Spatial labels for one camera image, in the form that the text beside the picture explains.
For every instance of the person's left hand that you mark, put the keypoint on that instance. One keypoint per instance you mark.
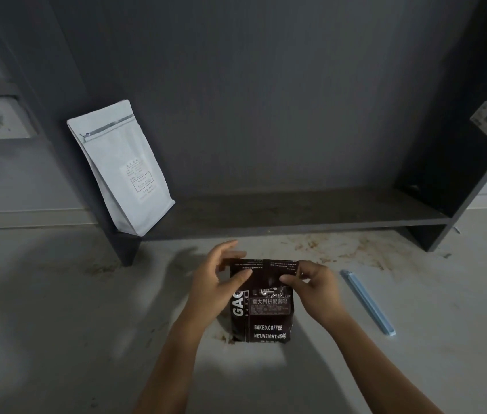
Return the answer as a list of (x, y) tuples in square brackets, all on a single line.
[(211, 293)]

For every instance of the white zip pouch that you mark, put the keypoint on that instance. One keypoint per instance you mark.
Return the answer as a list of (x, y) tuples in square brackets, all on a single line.
[(122, 168)]

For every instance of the black coffee bag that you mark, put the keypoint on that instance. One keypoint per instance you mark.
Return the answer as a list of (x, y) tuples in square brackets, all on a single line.
[(267, 319)]

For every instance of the person's right hand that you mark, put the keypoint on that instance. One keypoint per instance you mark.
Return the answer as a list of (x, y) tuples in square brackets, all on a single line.
[(319, 297)]

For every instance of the white wall socket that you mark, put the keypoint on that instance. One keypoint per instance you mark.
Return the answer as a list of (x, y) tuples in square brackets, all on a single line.
[(10, 120)]

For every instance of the person's left forearm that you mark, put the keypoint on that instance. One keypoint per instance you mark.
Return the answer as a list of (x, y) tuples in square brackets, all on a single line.
[(170, 370)]

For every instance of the dark grey shelf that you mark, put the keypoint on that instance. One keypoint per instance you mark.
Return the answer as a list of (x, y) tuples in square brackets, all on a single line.
[(278, 103)]

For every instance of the light blue sealing clip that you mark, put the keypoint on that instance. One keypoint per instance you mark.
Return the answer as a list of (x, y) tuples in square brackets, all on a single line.
[(368, 303)]

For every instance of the person's right forearm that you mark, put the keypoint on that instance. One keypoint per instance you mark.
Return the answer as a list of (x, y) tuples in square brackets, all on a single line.
[(377, 370)]

